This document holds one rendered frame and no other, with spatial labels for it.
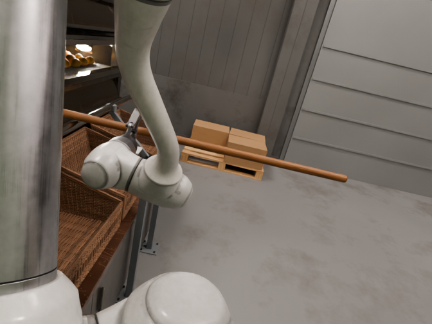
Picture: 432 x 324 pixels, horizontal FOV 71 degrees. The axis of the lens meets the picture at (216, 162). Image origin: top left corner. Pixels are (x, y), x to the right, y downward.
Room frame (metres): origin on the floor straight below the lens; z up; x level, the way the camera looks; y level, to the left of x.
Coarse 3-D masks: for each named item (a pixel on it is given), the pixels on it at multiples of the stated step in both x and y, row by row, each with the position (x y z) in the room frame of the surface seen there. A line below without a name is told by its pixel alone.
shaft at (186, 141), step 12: (84, 120) 1.05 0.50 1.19; (96, 120) 1.05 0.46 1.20; (108, 120) 1.06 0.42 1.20; (144, 132) 1.06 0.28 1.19; (180, 144) 1.07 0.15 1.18; (192, 144) 1.06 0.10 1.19; (204, 144) 1.07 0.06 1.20; (240, 156) 1.07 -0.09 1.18; (252, 156) 1.08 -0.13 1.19; (264, 156) 1.09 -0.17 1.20; (288, 168) 1.08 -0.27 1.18; (300, 168) 1.08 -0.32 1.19; (312, 168) 1.09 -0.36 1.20; (336, 180) 1.09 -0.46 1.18
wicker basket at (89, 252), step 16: (64, 176) 1.29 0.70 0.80; (64, 192) 1.29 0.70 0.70; (80, 192) 1.29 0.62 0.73; (96, 192) 1.29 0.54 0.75; (64, 208) 1.29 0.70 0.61; (80, 208) 1.29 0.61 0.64; (96, 208) 1.29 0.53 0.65; (64, 224) 1.20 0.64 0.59; (80, 224) 1.23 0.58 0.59; (96, 224) 1.25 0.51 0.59; (112, 224) 1.20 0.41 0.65; (64, 240) 1.09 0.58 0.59; (80, 240) 1.11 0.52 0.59; (96, 240) 1.01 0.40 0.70; (64, 256) 1.00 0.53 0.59; (80, 256) 0.87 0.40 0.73; (96, 256) 1.02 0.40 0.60; (64, 272) 0.92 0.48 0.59; (80, 272) 0.88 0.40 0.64
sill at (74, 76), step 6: (84, 72) 1.98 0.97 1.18; (90, 72) 2.02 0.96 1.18; (96, 72) 2.08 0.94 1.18; (102, 72) 2.16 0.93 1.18; (108, 72) 2.26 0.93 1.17; (114, 72) 2.40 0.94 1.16; (66, 78) 1.67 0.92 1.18; (72, 78) 1.73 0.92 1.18; (78, 78) 1.81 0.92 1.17; (84, 78) 1.88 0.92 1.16; (90, 78) 1.97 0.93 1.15; (66, 84) 1.67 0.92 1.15
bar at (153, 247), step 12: (108, 108) 1.34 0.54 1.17; (120, 120) 1.40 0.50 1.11; (144, 156) 1.40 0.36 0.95; (144, 204) 1.39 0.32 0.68; (144, 216) 1.40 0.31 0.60; (156, 216) 1.87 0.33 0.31; (144, 240) 1.94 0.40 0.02; (132, 252) 1.39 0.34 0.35; (144, 252) 1.82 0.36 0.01; (156, 252) 1.85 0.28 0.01; (132, 264) 1.39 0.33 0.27; (132, 276) 1.39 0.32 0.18; (132, 288) 1.40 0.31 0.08; (120, 300) 1.36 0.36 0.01
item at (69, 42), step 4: (68, 40) 1.39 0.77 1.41; (72, 40) 1.42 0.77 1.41; (76, 40) 1.47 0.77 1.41; (80, 40) 1.50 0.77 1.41; (84, 40) 1.54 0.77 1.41; (88, 40) 1.59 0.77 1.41; (92, 40) 1.63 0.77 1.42; (96, 40) 1.69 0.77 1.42; (100, 40) 1.74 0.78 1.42; (104, 40) 1.79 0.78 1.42; (108, 40) 1.85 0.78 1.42; (112, 40) 1.92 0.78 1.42; (68, 44) 1.39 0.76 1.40; (72, 44) 1.42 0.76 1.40; (76, 44) 1.46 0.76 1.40; (80, 44) 1.50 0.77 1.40; (84, 44) 1.54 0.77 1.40; (88, 44) 1.58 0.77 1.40; (92, 44) 1.63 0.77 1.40; (96, 44) 1.68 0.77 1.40; (100, 44) 1.73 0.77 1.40; (104, 44) 1.78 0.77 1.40; (108, 44) 1.84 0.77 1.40; (112, 44) 1.91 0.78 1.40
